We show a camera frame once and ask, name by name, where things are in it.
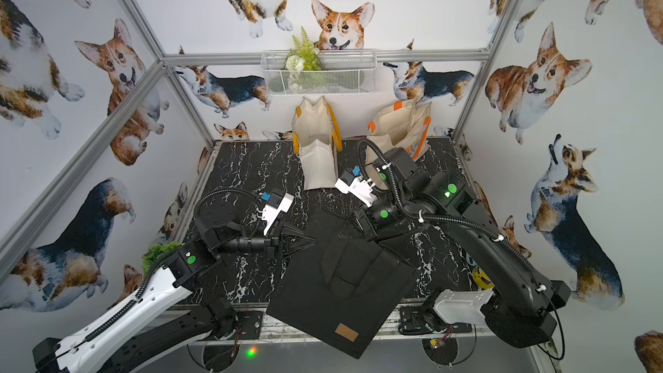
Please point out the cream bag yellow handles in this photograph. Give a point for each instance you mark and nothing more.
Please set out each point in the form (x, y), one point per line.
(317, 141)

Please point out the black canvas bag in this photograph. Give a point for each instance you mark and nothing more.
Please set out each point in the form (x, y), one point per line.
(341, 290)

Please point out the green leafy plant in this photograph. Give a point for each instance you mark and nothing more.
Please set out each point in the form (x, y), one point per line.
(155, 252)

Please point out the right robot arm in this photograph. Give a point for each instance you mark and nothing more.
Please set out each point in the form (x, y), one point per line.
(522, 308)

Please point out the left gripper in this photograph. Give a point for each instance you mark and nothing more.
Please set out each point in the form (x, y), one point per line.
(277, 243)

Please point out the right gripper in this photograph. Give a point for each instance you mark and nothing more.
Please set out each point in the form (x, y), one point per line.
(370, 229)

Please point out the cream bag orange handles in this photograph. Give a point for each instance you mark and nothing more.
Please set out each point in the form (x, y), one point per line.
(402, 125)

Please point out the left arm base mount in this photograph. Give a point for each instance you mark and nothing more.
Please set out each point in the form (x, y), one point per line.
(244, 325)

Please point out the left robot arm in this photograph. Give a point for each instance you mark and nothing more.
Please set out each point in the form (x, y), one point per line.
(116, 342)

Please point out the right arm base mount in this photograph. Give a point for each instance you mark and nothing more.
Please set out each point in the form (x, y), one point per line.
(416, 321)

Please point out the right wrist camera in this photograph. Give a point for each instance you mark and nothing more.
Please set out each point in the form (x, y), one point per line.
(352, 181)

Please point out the white wire wall basket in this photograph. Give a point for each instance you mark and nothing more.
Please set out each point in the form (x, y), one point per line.
(328, 72)

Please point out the green fern with white flower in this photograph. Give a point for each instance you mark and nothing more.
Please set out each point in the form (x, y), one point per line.
(303, 65)

